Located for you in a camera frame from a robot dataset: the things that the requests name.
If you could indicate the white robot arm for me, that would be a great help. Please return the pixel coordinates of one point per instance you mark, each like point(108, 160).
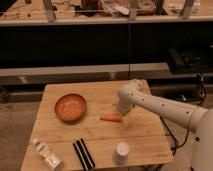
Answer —
point(196, 119)

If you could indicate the clear plastic bottle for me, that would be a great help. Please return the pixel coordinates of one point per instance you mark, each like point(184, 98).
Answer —
point(52, 160)

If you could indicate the orange pepper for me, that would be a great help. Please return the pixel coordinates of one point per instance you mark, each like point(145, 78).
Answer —
point(111, 117)

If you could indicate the white paper cup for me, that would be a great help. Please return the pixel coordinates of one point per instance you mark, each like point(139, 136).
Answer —
point(121, 153)

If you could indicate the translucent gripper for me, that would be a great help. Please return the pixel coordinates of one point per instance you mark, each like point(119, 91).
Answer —
point(125, 120)

